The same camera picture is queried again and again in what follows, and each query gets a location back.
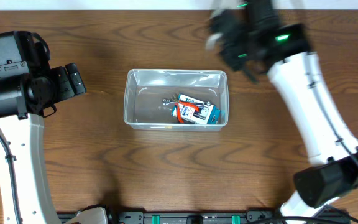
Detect black yellow screwdriver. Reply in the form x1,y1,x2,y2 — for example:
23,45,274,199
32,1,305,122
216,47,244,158
150,126,173,129

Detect clear plastic container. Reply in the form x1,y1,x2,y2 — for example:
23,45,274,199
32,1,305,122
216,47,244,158
124,69,229,131

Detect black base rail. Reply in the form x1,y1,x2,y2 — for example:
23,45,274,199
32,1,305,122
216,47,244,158
57,210,351,224

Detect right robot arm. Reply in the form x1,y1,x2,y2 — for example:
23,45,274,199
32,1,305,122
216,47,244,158
206,1,358,223

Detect red-handled pliers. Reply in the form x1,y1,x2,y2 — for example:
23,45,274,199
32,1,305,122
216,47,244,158
173,95,200,124

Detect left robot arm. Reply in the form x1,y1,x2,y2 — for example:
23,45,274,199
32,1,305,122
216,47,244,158
0,31,111,224

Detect silver double-ended wrench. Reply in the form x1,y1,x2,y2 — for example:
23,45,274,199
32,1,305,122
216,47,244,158
162,99,211,109

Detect blue white cardboard box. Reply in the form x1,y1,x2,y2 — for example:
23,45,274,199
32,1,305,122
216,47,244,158
171,94,221,124

